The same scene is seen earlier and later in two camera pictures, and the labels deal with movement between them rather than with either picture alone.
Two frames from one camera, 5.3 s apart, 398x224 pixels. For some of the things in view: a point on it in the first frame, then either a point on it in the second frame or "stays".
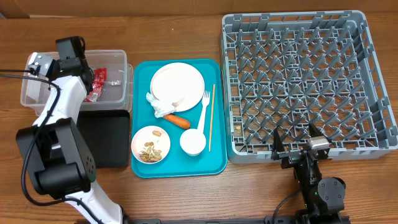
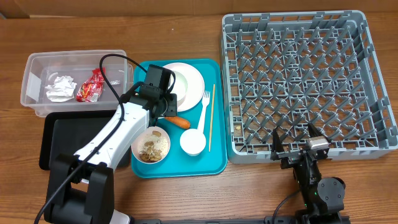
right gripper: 291,154 stays
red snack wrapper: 101,76 stays
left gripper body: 62,60 → 171,105
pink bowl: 150,144 stays
